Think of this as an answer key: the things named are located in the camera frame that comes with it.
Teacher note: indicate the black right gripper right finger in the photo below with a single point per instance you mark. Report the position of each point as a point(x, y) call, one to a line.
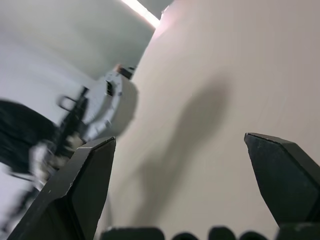
point(282, 180)

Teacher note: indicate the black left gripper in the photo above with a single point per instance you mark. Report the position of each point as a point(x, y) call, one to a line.
point(72, 125)

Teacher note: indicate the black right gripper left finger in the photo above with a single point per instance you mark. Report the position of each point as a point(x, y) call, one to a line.
point(82, 180)

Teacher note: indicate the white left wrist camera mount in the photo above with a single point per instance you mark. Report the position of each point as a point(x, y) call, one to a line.
point(43, 160)

